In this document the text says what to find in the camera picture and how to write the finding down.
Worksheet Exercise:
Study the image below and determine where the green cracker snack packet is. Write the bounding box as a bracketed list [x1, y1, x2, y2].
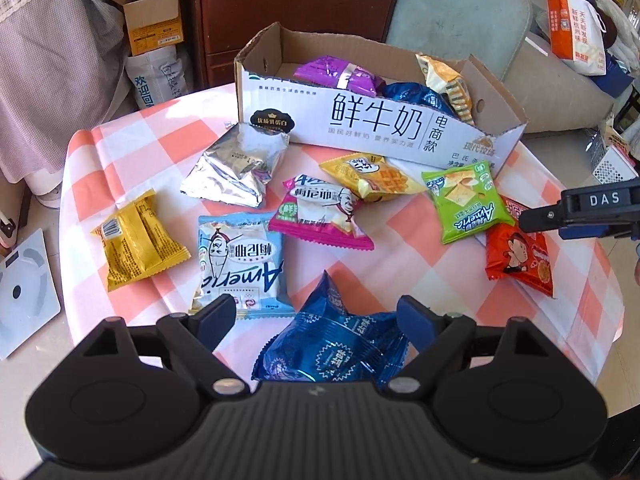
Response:
[421, 169, 516, 245]

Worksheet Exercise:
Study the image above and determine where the orange white paper bag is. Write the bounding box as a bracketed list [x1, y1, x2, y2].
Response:
[546, 0, 608, 77]

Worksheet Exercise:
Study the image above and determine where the small yellow cardboard box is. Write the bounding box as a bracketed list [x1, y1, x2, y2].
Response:
[102, 0, 185, 57]

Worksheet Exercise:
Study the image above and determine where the white printed cardboard box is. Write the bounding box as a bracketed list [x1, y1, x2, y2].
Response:
[234, 24, 530, 177]

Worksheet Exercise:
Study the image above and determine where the grey checked cover cloth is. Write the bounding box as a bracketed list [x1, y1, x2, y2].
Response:
[0, 0, 143, 186]

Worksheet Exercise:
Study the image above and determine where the yellow striped snack packet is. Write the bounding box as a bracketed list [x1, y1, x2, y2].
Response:
[416, 54, 475, 126]

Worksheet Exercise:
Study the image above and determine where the purple snack packet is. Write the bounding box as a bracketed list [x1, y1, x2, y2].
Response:
[292, 56, 386, 98]

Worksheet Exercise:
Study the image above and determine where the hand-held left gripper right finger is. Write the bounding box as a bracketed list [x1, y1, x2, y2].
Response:
[384, 296, 551, 401]

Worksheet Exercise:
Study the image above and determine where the blue foil snack packet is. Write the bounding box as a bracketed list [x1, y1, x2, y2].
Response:
[251, 270, 411, 385]
[382, 81, 456, 118]

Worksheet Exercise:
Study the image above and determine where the dark wooden cabinet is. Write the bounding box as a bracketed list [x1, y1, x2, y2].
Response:
[181, 0, 416, 92]

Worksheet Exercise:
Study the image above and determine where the pale green sofa cushion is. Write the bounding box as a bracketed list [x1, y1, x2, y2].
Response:
[385, 0, 533, 68]

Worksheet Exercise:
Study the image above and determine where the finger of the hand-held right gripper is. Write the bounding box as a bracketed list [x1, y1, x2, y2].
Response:
[519, 202, 640, 240]

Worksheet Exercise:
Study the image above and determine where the orange white checkered tablecloth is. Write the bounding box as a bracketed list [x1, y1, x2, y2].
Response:
[59, 80, 626, 386]

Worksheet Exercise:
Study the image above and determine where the silver foil snack packet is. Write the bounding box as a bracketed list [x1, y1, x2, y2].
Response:
[180, 122, 291, 209]

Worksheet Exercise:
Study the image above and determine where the orange waffle snack packet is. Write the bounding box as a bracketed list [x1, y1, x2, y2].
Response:
[319, 154, 426, 203]

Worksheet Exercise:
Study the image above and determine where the pink snack packet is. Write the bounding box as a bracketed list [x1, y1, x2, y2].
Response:
[268, 174, 375, 252]

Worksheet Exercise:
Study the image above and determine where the light blue snack packet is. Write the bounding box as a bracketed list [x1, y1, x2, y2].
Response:
[187, 212, 296, 321]

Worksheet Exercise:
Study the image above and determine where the grey perforated basket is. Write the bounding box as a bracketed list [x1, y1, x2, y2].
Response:
[592, 146, 640, 186]

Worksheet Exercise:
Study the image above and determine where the red snack packet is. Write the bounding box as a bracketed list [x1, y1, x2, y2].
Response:
[485, 195, 556, 299]

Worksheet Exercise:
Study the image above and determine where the white woven sack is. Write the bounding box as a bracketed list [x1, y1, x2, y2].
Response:
[125, 45, 193, 111]

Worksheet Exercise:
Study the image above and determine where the pale blue bathroom scale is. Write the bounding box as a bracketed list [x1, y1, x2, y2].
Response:
[0, 228, 62, 361]

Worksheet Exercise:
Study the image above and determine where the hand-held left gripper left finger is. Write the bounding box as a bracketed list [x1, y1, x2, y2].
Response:
[86, 294, 249, 401]

